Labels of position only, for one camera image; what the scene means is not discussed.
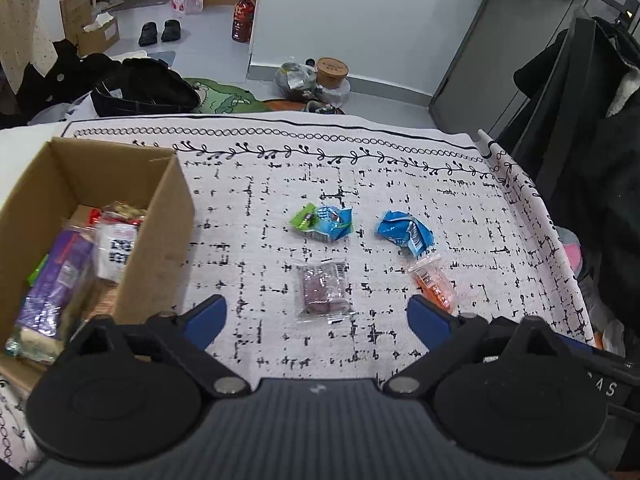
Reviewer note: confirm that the black slipper left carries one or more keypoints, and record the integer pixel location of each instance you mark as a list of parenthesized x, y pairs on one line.
[(148, 35)]

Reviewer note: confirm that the hanging dark clothes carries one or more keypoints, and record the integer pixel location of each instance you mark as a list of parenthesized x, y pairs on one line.
[(578, 139)]

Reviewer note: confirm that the purple wafer snack packet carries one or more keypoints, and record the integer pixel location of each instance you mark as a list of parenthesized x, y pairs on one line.
[(50, 309)]

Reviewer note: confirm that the sneakers on orange mat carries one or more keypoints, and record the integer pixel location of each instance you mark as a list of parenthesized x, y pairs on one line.
[(317, 107)]

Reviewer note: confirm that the red snack packet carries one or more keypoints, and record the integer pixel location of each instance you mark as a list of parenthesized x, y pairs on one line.
[(94, 216)]

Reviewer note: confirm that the bright green snack bag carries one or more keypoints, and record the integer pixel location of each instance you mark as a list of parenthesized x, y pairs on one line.
[(35, 273)]

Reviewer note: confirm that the orange candy clear bag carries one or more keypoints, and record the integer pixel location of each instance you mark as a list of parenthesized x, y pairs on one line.
[(433, 283)]

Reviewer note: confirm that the black bag on floor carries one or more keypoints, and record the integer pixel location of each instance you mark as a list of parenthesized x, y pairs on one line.
[(143, 86)]

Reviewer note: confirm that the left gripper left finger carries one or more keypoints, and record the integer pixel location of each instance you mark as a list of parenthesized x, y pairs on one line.
[(185, 338)]

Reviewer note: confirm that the clear plastic bag clutter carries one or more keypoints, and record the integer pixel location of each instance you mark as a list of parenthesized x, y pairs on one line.
[(295, 81)]

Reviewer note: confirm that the wooden lidded jar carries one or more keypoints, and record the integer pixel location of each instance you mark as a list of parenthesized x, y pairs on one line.
[(331, 72)]

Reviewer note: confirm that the patterned white bed cloth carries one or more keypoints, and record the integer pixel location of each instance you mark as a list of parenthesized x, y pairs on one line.
[(278, 214)]

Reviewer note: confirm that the dark purple clear-wrapped snack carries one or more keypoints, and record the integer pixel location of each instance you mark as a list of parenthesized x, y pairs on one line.
[(323, 291)]

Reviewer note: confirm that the blue crumpled snack packet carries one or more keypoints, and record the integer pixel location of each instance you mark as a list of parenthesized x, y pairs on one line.
[(405, 231)]

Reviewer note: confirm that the light blue snack packet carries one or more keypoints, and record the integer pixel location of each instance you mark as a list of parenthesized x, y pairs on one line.
[(332, 224)]

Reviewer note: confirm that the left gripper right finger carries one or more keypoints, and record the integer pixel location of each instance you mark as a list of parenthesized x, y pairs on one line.
[(450, 342)]

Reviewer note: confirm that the brown cardboard box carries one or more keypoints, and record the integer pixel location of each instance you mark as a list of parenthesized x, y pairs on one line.
[(67, 178)]

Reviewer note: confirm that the green dinosaur rug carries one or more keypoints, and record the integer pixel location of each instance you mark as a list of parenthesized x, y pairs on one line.
[(216, 98)]

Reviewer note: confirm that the open cardboard box floor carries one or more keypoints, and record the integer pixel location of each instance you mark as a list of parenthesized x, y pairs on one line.
[(99, 35)]

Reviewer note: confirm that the green small snack packet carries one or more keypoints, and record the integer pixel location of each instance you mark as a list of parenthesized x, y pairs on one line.
[(304, 220)]

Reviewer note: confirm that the wooden table with cloth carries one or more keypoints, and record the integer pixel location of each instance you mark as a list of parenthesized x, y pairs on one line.
[(24, 41)]

